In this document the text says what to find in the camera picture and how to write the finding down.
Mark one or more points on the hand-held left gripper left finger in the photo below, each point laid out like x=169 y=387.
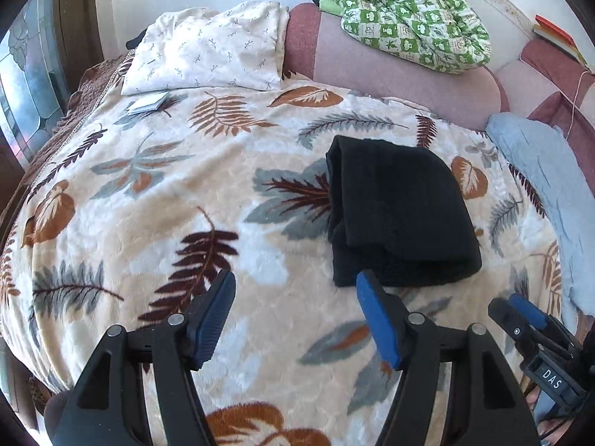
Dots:
x=211 y=320

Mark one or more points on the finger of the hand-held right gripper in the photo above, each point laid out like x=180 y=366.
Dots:
x=507 y=321
x=527 y=309

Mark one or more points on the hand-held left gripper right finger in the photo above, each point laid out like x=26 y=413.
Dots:
x=379 y=320

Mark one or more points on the black pants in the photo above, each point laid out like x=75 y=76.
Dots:
x=399 y=213

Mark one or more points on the leaf print blanket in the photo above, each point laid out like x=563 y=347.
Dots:
x=162 y=204

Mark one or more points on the light blue cloth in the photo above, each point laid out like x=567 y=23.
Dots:
x=548 y=176

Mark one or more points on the spotted brown cloth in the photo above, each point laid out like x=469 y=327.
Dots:
x=40 y=390

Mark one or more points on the pink upholstered headboard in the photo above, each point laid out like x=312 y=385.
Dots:
x=395 y=74

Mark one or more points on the white twig print pillow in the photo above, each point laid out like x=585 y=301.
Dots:
x=204 y=51

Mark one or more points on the small stack of books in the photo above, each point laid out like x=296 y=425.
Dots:
x=560 y=39

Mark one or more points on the small black object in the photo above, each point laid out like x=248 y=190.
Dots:
x=135 y=40

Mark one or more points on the green checked cloth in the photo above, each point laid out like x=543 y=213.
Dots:
x=409 y=23

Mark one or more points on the stained glass panel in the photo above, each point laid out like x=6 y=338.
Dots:
x=28 y=79

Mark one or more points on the wooden frame post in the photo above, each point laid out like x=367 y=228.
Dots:
x=79 y=18

